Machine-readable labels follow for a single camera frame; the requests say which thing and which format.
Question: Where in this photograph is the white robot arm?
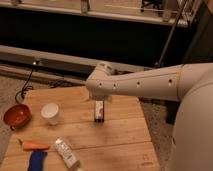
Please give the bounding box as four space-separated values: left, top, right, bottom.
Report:
86 62 213 171

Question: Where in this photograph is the white ceramic cup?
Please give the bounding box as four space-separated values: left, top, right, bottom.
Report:
41 103 59 125

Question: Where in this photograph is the white tube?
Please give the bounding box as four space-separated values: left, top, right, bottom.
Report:
54 138 79 170

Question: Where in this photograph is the red bowl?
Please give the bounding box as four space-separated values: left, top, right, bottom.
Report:
3 104 31 130

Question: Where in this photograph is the orange carrot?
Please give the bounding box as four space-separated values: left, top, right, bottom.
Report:
18 140 50 151

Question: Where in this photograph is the blue cloth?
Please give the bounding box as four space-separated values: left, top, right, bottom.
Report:
27 151 47 171

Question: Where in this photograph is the metal pole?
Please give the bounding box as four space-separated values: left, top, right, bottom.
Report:
155 0 187 68

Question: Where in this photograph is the black cable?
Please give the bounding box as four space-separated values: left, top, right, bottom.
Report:
14 59 40 104

